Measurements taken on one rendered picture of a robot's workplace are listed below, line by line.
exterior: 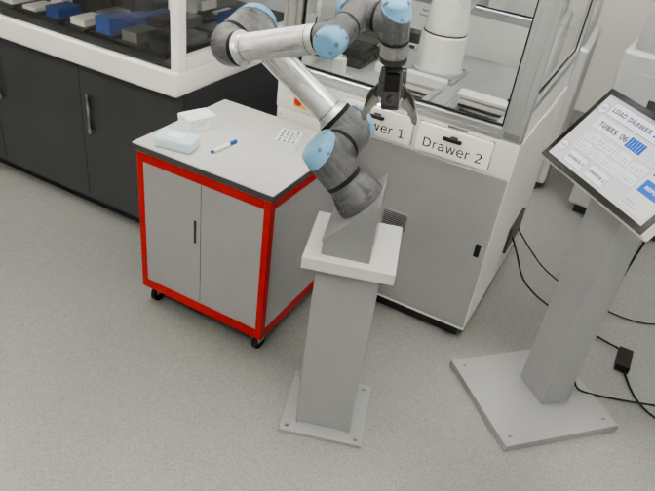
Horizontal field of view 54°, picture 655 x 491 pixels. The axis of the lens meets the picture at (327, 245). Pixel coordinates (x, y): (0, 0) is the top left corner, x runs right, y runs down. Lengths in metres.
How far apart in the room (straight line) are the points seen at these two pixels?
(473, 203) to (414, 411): 0.83
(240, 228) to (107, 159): 1.15
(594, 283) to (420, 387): 0.79
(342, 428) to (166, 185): 1.11
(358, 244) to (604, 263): 0.88
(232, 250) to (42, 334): 0.86
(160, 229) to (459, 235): 1.19
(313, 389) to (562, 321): 0.94
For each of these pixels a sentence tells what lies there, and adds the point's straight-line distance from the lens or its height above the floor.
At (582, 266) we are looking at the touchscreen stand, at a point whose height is 0.65.
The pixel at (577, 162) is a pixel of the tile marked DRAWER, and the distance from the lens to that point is 2.29.
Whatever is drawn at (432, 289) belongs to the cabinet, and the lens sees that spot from 2.83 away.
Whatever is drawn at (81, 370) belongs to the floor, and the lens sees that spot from 2.66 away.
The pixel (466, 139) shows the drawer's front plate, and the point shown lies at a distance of 2.48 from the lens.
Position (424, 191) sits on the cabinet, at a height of 0.64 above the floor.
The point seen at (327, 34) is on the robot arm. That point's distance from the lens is 1.60.
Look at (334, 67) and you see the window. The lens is 2.65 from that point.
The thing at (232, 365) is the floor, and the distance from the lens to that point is 2.63.
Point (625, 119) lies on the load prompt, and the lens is 2.32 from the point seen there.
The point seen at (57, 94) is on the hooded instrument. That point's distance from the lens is 3.45.
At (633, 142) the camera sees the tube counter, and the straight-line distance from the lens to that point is 2.25.
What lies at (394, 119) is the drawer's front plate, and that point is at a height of 0.91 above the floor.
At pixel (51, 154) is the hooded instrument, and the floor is 0.23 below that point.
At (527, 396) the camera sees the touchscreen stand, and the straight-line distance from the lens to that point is 2.75.
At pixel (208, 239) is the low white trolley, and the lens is 2.50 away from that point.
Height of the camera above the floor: 1.85
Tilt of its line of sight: 34 degrees down
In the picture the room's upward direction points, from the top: 8 degrees clockwise
